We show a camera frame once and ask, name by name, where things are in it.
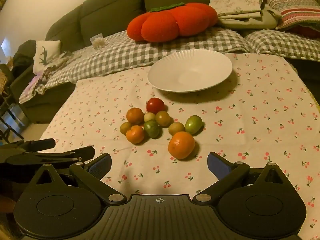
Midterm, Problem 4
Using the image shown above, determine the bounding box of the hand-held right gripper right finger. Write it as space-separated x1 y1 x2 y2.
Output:
193 152 295 202

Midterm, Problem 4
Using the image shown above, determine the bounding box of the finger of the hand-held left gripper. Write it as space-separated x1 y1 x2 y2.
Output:
0 138 56 153
6 146 95 165

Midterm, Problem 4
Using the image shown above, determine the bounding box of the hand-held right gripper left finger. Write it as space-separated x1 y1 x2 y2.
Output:
26 153 127 205

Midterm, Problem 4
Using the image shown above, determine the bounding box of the large mandarin orange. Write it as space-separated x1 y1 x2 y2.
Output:
168 131 195 159

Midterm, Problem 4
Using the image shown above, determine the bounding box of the small olive tomato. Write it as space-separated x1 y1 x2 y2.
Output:
120 122 132 135

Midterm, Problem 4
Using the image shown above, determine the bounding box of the small mandarin orange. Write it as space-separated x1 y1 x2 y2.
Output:
126 125 145 144
126 107 145 125

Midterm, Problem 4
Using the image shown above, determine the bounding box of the light green tomato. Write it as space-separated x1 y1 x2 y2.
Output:
185 115 203 135

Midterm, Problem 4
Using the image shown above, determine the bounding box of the yellowish tomato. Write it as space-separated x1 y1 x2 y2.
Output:
168 122 185 136

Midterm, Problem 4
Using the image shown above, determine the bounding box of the green lime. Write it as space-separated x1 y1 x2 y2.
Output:
143 120 162 139

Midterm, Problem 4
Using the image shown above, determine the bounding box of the olive-brown tomato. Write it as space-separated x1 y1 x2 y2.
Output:
155 111 171 127

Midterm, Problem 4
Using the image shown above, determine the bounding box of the red tomato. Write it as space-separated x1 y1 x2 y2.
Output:
146 97 165 114

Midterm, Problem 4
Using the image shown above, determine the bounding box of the white ribbed plate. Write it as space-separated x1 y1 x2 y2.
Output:
147 49 233 93

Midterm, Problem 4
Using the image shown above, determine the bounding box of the silver metal container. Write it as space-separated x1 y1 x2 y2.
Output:
5 102 29 133

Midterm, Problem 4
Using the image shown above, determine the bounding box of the lilac lace cloth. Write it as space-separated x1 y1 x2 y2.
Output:
27 51 75 95

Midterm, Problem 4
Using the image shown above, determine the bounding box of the cherry print tablecloth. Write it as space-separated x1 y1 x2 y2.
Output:
40 52 320 240

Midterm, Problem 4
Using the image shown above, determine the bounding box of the dark clothing pile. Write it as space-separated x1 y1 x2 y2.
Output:
12 40 37 70

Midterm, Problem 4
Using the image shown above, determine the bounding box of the small white embroidered pillow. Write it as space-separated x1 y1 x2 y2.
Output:
32 40 62 73

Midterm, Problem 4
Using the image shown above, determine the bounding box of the grey checkered blanket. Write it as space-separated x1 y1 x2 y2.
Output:
19 27 320 104

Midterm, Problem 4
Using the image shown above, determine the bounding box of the clear toothpick container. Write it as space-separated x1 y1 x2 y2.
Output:
90 33 105 49

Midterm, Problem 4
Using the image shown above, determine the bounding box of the folded beige cloth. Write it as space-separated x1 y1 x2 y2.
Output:
217 9 283 30

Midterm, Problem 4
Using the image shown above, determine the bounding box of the dark green sofa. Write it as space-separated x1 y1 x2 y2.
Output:
10 0 320 124

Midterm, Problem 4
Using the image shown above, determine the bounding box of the orange persimmon-shaped cushion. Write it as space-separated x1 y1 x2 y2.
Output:
127 2 218 42

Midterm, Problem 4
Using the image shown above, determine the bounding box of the red cushion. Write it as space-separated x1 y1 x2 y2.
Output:
292 25 320 39

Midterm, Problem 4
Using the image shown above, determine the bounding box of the folded floral cloth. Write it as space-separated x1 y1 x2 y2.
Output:
209 0 263 20

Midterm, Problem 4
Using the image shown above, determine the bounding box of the striped knitted blanket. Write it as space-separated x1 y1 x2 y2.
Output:
259 0 320 30

